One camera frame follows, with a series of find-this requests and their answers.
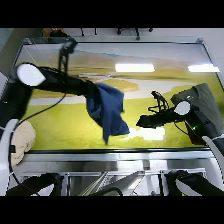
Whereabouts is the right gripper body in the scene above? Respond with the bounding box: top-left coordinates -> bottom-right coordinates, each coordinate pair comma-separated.
135,111 -> 176,130

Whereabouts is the blue T-shirt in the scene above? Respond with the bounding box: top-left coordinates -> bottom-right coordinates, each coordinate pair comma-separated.
85,82 -> 131,146

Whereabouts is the olive green garment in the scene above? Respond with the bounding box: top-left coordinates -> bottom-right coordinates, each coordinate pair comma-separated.
170,82 -> 224,138

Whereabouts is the black office chair base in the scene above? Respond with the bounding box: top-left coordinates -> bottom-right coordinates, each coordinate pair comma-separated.
116,27 -> 155,41

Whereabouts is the beige garment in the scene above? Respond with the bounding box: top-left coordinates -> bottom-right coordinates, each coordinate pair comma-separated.
9,119 -> 37,167

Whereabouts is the silver frame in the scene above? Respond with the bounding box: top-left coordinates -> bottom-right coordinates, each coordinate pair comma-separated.
12,148 -> 224,197

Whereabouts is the black cable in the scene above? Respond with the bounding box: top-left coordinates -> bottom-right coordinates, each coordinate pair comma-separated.
14,93 -> 68,129
95,186 -> 125,197

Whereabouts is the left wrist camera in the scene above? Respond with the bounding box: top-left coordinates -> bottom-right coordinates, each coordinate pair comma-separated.
57,37 -> 78,77

